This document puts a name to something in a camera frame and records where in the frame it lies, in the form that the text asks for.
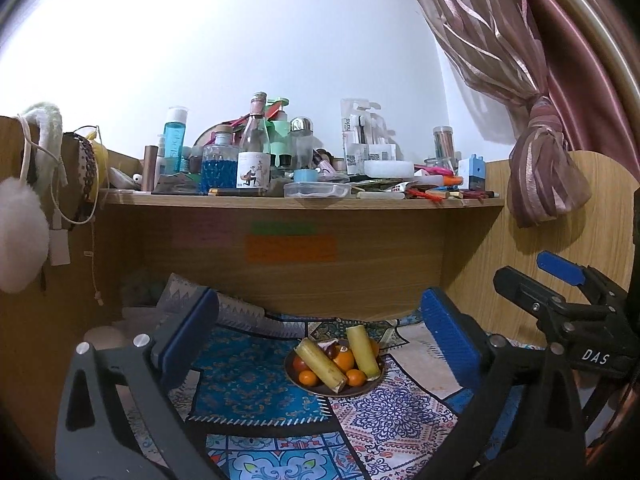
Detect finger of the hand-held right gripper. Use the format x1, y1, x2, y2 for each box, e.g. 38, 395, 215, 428
536, 251, 628, 311
492, 266, 568, 322

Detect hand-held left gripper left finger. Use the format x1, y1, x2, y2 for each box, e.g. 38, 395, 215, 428
54, 287, 221, 480

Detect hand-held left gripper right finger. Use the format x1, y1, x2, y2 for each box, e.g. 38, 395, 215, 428
419, 286, 588, 480

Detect green-ended sugarcane piece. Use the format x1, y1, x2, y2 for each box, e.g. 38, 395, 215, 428
346, 325, 382, 380

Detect brown oval plate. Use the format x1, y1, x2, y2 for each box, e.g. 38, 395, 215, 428
283, 340, 387, 399

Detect yellow sugarcane piece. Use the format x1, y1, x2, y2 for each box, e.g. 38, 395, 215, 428
295, 337, 348, 394

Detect patterned blue blanket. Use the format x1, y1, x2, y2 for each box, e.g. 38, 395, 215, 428
120, 272, 548, 480

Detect wooden shelf unit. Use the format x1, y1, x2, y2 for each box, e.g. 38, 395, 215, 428
0, 115, 640, 356

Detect orange with sticker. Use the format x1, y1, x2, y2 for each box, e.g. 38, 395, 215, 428
332, 346, 356, 372

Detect blue and white box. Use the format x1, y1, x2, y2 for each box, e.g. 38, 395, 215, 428
457, 155, 488, 190

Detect orange sticky note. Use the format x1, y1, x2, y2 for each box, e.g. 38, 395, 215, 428
245, 234, 338, 263

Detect bundle of red pens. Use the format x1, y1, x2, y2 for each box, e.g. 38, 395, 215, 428
404, 185, 501, 207

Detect green sticky note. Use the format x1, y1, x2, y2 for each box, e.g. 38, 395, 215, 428
250, 222, 317, 236

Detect white paper tag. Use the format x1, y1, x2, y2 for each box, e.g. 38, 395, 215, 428
47, 227, 72, 267

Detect clear cylinder of sticks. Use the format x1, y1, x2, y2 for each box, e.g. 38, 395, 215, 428
432, 126, 456, 172

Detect glass jar with blue liquid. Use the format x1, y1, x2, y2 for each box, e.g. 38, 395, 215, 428
201, 130, 240, 194

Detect brown lipstick tube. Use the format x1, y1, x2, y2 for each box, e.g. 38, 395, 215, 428
141, 145, 160, 192

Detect flat white box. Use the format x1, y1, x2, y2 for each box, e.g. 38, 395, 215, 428
363, 160, 416, 179

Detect pink striped curtain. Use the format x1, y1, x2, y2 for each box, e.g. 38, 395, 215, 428
397, 0, 640, 229

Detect clear labelled glass bottle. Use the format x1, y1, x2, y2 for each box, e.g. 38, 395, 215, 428
236, 91, 272, 191

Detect clear plastic food container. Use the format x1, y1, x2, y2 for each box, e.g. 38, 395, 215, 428
283, 181, 352, 199

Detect dark patterned headband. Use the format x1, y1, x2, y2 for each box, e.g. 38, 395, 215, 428
62, 132, 101, 225

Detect blue toner bottle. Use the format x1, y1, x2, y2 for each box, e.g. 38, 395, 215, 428
164, 106, 190, 175

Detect yellow cloth item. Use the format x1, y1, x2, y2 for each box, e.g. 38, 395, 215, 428
85, 129, 109, 188

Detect white fluffy earmuffs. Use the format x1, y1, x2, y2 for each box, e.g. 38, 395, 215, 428
0, 102, 67, 294

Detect clear bottle with silver cap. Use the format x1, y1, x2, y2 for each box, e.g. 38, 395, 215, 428
288, 116, 315, 171

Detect green pump bottle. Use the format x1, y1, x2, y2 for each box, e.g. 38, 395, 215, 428
265, 96, 292, 157

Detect white blister package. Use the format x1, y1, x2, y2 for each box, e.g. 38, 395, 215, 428
341, 98, 397, 163

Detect white hanging cord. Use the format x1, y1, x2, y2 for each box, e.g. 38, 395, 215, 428
75, 125, 107, 307

